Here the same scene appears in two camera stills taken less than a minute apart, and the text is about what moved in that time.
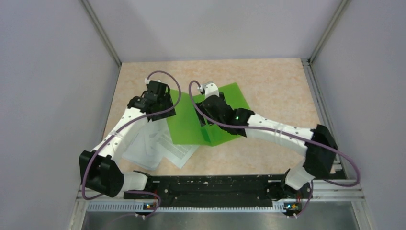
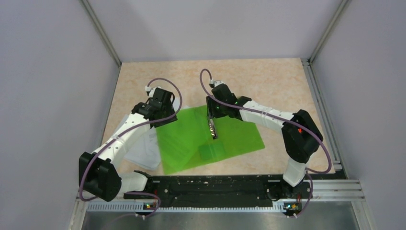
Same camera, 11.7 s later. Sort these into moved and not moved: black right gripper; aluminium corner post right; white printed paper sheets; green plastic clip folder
Moved: black right gripper; green plastic clip folder
Not moved: aluminium corner post right; white printed paper sheets
